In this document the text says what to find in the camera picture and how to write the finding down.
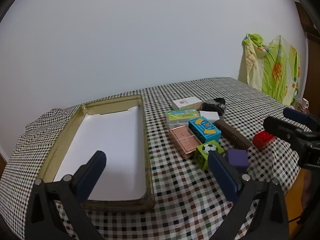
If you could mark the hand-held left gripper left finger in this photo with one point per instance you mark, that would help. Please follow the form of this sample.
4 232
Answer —
92 175

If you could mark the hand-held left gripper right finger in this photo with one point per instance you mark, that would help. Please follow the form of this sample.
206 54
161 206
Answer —
222 177

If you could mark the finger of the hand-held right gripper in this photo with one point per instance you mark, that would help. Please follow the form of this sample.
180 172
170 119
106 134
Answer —
297 115
280 127

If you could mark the red toy brick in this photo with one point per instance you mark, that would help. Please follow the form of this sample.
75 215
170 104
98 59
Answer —
262 140

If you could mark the purple cube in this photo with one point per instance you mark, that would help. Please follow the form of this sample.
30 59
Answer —
237 160

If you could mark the green soccer toy brick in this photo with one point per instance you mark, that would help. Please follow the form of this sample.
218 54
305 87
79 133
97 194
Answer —
203 156

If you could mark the brown bar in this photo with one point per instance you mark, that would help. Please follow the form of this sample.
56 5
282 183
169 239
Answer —
232 133

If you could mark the blue toy brick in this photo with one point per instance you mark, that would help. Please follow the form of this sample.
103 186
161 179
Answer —
205 130

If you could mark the copper metal tin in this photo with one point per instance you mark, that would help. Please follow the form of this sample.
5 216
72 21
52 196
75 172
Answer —
183 140

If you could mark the gold metal tray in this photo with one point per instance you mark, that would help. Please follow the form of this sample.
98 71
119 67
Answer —
148 167

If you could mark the white block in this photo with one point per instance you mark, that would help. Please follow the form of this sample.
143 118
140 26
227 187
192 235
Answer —
210 115

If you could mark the black and grey object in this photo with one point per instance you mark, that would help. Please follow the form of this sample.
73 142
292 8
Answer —
212 106

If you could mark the green card case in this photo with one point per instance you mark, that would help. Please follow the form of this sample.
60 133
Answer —
181 116

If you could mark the white box with red label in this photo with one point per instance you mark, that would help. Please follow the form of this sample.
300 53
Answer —
185 102

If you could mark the white mug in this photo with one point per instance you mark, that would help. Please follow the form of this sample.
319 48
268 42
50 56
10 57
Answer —
305 104

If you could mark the checked tablecloth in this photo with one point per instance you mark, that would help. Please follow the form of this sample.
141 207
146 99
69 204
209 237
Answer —
187 192

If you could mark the white paper sheet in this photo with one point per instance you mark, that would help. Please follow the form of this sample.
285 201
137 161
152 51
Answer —
112 135

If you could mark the pineapple print cloth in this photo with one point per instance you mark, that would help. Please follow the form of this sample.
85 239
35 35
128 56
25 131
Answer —
275 67

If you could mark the brown wooden cabinet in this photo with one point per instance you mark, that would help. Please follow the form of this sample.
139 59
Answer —
311 42

